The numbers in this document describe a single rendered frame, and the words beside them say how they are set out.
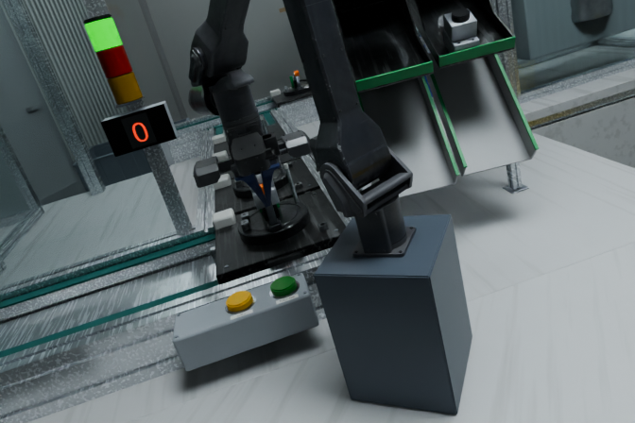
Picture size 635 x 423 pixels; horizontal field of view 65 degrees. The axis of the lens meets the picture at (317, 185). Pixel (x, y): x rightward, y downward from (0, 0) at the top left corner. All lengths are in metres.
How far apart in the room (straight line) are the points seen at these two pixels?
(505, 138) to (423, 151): 0.15
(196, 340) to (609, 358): 0.55
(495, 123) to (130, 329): 0.73
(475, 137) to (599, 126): 0.90
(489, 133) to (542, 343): 0.41
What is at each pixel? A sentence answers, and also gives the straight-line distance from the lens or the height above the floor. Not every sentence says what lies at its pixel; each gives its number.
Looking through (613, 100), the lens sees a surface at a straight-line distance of 1.87.
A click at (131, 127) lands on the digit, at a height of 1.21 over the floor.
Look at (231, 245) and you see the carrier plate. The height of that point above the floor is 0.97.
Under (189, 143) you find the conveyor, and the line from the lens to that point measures 2.11.
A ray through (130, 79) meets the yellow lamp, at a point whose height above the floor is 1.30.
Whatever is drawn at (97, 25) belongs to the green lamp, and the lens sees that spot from 0.99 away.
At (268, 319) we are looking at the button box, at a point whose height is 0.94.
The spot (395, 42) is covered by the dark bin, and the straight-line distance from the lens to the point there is 0.96.
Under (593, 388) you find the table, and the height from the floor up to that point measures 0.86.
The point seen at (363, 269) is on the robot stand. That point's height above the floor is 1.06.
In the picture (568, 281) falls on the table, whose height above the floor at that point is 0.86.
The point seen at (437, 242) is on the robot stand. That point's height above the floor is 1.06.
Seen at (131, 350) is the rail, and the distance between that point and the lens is 0.87.
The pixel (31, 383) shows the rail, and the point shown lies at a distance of 0.93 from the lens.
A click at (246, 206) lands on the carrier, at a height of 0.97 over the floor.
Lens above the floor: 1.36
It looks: 21 degrees down
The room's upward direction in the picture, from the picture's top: 15 degrees counter-clockwise
